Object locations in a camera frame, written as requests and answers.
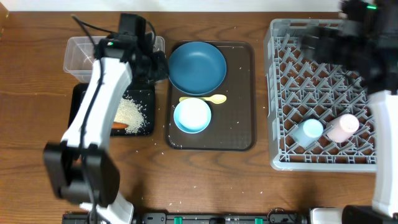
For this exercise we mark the light blue bowl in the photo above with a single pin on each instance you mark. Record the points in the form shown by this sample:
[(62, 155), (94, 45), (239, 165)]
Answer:
[(192, 115)]

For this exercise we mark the yellow plastic spoon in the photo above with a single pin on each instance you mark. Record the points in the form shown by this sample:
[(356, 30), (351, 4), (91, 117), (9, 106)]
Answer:
[(216, 99)]

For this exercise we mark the black waste tray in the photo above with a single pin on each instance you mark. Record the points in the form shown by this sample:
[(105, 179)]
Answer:
[(144, 95)]

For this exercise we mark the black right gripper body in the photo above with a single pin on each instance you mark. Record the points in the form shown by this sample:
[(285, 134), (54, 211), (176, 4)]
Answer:
[(342, 50)]

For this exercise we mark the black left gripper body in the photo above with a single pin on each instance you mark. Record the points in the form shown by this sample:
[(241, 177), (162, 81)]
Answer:
[(152, 68)]

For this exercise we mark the grey dishwasher rack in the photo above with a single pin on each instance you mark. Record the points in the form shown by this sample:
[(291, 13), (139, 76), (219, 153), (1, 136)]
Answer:
[(300, 89)]

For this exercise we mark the clear plastic waste bin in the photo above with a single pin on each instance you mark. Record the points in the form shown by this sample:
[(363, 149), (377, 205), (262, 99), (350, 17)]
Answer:
[(77, 56)]

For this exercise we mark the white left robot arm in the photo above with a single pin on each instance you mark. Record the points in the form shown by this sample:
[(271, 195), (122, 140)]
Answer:
[(79, 166)]

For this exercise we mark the light blue plastic cup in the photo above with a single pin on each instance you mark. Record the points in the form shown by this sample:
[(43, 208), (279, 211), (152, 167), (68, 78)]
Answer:
[(308, 132)]

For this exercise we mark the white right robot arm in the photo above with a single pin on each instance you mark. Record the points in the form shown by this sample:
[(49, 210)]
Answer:
[(367, 44)]

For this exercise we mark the white rice pile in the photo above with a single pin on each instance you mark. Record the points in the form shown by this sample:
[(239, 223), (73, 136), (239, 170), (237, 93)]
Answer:
[(129, 113)]

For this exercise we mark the dark blue plate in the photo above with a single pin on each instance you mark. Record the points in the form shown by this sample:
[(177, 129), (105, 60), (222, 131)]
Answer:
[(197, 68)]

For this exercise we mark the brown serving tray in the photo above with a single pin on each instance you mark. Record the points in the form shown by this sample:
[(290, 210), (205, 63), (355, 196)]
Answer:
[(233, 123)]

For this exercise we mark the pink plastic cup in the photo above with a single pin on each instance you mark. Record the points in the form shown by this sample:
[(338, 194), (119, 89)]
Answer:
[(342, 128)]

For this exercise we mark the orange carrot piece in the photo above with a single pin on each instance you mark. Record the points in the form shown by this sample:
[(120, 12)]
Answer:
[(119, 125)]

